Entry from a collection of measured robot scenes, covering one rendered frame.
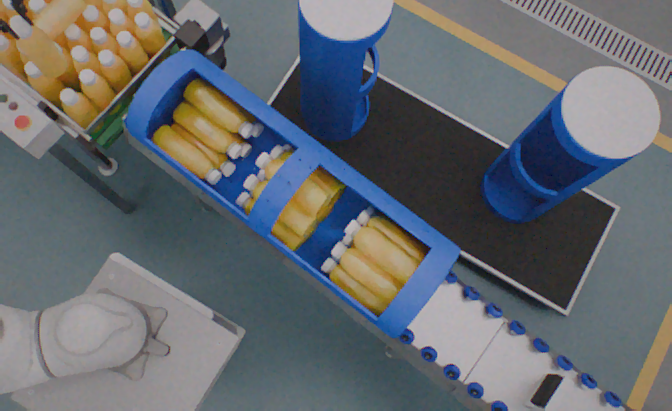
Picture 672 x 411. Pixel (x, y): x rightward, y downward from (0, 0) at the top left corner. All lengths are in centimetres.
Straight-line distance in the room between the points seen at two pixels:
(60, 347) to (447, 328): 98
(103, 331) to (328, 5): 110
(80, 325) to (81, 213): 153
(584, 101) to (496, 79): 117
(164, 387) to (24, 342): 36
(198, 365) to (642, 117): 138
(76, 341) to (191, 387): 35
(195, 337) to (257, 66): 164
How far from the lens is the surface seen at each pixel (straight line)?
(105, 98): 194
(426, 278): 152
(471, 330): 185
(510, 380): 187
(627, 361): 302
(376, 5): 197
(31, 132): 187
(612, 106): 201
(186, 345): 167
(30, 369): 154
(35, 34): 172
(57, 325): 147
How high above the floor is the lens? 272
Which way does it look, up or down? 75 degrees down
